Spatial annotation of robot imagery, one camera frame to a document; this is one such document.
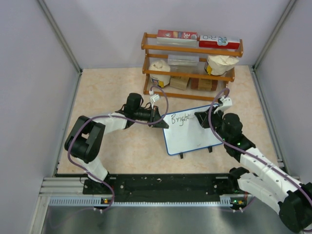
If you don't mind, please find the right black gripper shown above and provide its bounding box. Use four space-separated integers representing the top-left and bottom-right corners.
195 106 230 142

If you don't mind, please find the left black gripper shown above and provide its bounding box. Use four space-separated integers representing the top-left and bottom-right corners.
134 105 168 129

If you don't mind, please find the blue framed whiteboard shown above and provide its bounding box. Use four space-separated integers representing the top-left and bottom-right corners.
163 105 221 156

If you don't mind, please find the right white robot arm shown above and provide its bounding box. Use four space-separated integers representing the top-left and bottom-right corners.
195 111 312 233

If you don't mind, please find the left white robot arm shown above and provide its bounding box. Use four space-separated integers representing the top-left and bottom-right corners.
64 91 169 194

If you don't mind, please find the white bag left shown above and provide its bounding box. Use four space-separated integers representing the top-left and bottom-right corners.
149 59 171 88

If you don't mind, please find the white bag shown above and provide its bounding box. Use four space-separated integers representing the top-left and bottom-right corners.
149 59 171 88
204 55 239 76

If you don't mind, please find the brown cardboard box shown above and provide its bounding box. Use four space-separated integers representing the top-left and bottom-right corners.
170 77 190 90

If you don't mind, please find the wooden three tier rack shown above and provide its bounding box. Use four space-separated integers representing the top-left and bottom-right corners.
141 32 244 101

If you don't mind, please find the white bag right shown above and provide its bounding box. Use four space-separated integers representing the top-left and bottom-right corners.
204 55 239 76

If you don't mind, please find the clear plastic box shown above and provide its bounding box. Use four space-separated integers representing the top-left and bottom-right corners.
167 55 199 66

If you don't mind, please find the red white box right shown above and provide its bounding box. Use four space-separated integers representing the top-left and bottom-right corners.
199 35 241 50

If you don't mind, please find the red foil box left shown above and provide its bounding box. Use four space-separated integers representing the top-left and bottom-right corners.
156 30 197 40

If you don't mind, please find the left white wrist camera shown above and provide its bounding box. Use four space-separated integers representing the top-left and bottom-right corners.
149 90 160 108

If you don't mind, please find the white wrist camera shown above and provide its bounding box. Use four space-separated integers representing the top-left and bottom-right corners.
214 96 233 114
149 90 160 108

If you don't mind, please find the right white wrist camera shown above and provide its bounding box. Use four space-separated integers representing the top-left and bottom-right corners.
214 96 233 114

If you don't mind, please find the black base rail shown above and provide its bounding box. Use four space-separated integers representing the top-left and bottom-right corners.
83 173 252 206

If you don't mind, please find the grey cable duct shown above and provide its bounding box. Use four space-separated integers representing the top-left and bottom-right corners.
48 194 247 208

